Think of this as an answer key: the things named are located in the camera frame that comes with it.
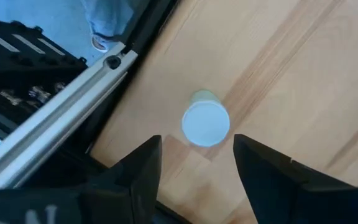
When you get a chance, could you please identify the black equipment white labels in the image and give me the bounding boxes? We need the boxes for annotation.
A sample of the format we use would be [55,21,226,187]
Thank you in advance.
[0,14,88,156]

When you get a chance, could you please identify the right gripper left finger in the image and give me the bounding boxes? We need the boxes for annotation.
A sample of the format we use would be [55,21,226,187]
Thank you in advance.
[79,134,163,224]

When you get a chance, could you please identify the small teal bottle white cap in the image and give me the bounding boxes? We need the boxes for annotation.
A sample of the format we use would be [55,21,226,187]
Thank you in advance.
[181,89,231,148]

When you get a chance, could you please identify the aluminium frame rail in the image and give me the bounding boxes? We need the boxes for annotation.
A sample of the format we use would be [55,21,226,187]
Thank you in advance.
[0,42,139,190]

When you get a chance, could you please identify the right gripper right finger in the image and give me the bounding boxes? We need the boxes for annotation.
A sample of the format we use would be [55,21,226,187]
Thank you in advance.
[232,134,356,224]

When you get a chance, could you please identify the person's leg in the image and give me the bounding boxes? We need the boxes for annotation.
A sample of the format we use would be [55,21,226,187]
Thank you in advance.
[79,0,151,54]

